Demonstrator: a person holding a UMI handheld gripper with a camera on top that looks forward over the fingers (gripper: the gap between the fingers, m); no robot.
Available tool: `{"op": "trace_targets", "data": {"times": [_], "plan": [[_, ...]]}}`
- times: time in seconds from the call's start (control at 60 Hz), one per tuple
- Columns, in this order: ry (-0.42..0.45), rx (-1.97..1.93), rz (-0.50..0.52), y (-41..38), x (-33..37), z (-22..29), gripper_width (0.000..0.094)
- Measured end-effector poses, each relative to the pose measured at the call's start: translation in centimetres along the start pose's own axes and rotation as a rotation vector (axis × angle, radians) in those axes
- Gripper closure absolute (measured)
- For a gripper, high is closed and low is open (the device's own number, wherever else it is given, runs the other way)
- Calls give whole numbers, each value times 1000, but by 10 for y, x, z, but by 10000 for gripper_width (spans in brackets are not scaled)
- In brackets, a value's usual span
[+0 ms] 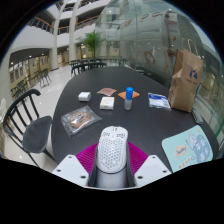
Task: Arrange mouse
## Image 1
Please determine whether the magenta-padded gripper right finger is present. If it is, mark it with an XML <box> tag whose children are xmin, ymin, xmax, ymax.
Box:
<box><xmin>124</xmin><ymin>141</ymin><xmax>173</xmax><ymax>188</ymax></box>

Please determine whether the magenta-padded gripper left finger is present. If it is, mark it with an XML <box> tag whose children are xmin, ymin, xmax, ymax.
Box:
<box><xmin>51</xmin><ymin>141</ymin><xmax>101</xmax><ymax>188</ymax></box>

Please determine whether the white perforated computer mouse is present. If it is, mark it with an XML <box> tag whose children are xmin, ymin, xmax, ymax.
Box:
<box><xmin>95</xmin><ymin>125</ymin><xmax>129</xmax><ymax>175</ymax></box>

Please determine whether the light teal printed mouse pad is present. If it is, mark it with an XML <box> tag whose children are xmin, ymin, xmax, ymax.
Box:
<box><xmin>161</xmin><ymin>124</ymin><xmax>214</xmax><ymax>173</ymax></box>

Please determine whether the black spindle-back chair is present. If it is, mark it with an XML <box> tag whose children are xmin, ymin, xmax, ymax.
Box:
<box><xmin>2</xmin><ymin>88</ymin><xmax>56</xmax><ymax>168</ymax></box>

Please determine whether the clear packet with cookie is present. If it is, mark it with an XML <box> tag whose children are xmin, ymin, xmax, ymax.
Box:
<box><xmin>60</xmin><ymin>105</ymin><xmax>103</xmax><ymax>138</ymax></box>

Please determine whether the white and blue packet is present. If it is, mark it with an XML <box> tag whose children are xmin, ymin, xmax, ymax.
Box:
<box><xmin>147</xmin><ymin>92</ymin><xmax>172</xmax><ymax>112</ymax></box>

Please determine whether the dark grey flat case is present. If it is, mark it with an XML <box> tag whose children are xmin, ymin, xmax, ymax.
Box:
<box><xmin>190</xmin><ymin>108</ymin><xmax>204</xmax><ymax>126</ymax></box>

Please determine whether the small white box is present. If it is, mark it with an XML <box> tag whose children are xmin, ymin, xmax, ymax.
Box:
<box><xmin>77</xmin><ymin>91</ymin><xmax>92</xmax><ymax>103</ymax></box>

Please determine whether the small blue-capped bottle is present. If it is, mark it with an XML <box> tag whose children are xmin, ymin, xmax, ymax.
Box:
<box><xmin>123</xmin><ymin>86</ymin><xmax>134</xmax><ymax>111</ymax></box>

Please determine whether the cream rectangular box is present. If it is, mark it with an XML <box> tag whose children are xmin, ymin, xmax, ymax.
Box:
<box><xmin>99</xmin><ymin>96</ymin><xmax>115</xmax><ymax>111</ymax></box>

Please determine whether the brown flat packet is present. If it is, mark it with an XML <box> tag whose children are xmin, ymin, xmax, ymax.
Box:
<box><xmin>96</xmin><ymin>87</ymin><xmax>118</xmax><ymax>97</ymax></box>

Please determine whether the brown paper carrier bag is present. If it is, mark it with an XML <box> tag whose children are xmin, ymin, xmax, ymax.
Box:
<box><xmin>167</xmin><ymin>38</ymin><xmax>205</xmax><ymax>113</ymax></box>

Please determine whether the white lattice chair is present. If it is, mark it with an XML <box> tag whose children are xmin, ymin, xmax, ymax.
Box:
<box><xmin>0</xmin><ymin>97</ymin><xmax>8</xmax><ymax>123</ymax></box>

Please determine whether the group of distant dark chairs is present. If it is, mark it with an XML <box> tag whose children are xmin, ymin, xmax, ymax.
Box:
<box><xmin>9</xmin><ymin>68</ymin><xmax>53</xmax><ymax>98</ymax></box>

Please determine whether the group of black table chairs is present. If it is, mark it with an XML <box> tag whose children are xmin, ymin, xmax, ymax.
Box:
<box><xmin>69</xmin><ymin>58</ymin><xmax>129</xmax><ymax>77</ymax></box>

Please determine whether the large grey ribbed cylinder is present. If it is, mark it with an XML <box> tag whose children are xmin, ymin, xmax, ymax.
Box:
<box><xmin>118</xmin><ymin>9</ymin><xmax>201</xmax><ymax>88</ymax></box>

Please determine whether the green potted palm plant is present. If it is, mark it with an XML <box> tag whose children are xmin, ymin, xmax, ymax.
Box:
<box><xmin>77</xmin><ymin>30</ymin><xmax>106</xmax><ymax>58</ymax></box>

